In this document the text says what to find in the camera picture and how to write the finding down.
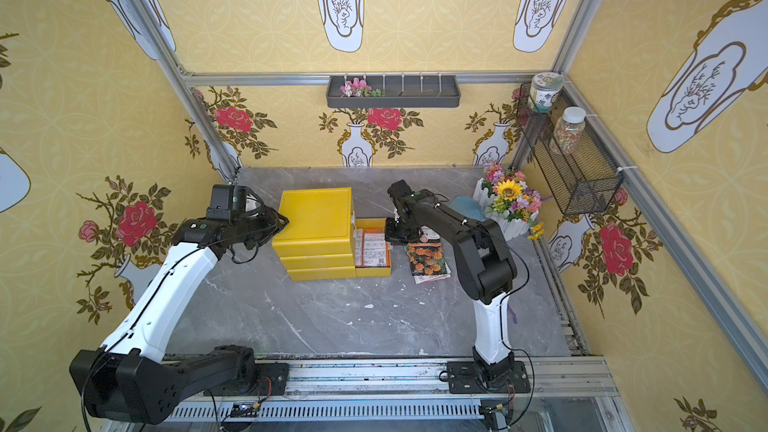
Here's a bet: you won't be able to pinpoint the orange marigold seed bag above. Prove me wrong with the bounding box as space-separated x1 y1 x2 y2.
405 240 449 279
406 227 451 284
354 228 390 268

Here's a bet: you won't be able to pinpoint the yellow plastic drawer cabinet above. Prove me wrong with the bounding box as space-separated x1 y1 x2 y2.
272 187 357 282

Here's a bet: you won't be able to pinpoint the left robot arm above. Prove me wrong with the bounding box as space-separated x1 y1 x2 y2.
69 206 289 425

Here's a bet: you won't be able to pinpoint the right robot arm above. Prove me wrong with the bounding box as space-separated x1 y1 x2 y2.
385 180 533 393

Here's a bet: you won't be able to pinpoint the light blue plastic dustpan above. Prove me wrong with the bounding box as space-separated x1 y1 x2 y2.
449 196 486 222

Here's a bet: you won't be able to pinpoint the artificial flower bouquet white fence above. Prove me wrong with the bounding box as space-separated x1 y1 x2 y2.
473 162 543 241

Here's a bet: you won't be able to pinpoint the small pink flowers on shelf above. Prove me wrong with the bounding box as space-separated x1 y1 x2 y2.
339 78 384 97

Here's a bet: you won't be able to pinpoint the clear jar white lid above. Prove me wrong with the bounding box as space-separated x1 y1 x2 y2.
549 106 586 155

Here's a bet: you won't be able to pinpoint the jar with patterned label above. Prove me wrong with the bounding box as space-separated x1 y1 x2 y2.
528 72 564 113

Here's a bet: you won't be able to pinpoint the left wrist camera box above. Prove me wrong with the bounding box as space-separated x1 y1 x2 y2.
206 184 246 222

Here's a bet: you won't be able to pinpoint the grey wall shelf tray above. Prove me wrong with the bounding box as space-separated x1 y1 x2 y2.
326 73 462 109

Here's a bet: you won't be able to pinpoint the black wire mesh basket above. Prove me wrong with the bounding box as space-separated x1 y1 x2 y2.
516 84 623 216

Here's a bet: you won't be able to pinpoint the aluminium corner frame post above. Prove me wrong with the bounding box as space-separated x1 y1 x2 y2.
105 0 241 182

